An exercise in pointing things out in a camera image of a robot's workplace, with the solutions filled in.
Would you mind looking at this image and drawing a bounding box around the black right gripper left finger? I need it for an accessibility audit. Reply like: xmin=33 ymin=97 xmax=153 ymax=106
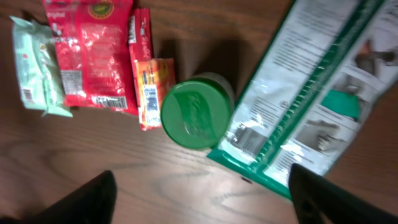
xmin=1 ymin=170 xmax=117 ymax=224

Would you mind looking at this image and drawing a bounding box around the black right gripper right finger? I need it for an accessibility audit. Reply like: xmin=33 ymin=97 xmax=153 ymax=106
xmin=289 ymin=164 xmax=397 ymax=224

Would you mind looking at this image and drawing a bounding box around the teal white snack packet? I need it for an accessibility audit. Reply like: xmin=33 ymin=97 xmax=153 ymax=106
xmin=11 ymin=16 xmax=73 ymax=118

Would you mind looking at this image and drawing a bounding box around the green lid seasoning jar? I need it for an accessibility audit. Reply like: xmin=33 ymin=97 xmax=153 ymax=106
xmin=160 ymin=72 xmax=235 ymax=150

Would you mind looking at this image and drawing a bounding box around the green white packet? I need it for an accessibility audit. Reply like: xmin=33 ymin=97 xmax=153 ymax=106
xmin=208 ymin=0 xmax=397 ymax=198

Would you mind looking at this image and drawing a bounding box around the orange snack packet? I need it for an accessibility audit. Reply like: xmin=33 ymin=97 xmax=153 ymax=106
xmin=133 ymin=58 xmax=175 ymax=131

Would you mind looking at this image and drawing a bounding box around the red snack packet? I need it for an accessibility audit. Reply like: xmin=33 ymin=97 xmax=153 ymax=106
xmin=43 ymin=0 xmax=138 ymax=115

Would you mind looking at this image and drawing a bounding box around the red stick sachet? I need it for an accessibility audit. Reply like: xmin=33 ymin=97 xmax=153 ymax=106
xmin=127 ymin=7 xmax=155 ymax=74

